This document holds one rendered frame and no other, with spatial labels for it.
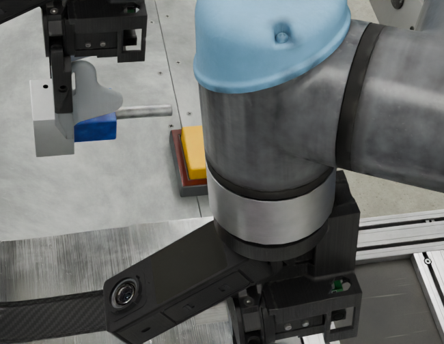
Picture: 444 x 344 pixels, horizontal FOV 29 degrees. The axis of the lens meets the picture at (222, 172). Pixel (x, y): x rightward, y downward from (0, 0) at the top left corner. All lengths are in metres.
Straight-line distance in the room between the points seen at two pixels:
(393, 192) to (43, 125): 1.34
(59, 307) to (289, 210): 0.34
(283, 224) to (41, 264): 0.35
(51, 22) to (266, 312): 0.29
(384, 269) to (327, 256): 1.10
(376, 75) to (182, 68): 0.66
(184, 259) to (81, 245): 0.26
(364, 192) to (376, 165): 1.59
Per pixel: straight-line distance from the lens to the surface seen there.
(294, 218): 0.47
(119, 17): 0.69
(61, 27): 0.69
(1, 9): 0.69
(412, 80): 0.40
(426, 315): 1.62
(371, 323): 1.58
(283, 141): 0.42
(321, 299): 0.55
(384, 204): 2.00
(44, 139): 0.80
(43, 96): 0.80
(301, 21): 0.39
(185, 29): 1.10
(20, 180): 0.94
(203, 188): 0.92
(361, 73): 0.40
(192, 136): 0.93
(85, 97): 0.75
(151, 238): 0.79
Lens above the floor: 1.56
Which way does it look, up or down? 52 degrees down
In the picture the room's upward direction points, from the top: 11 degrees clockwise
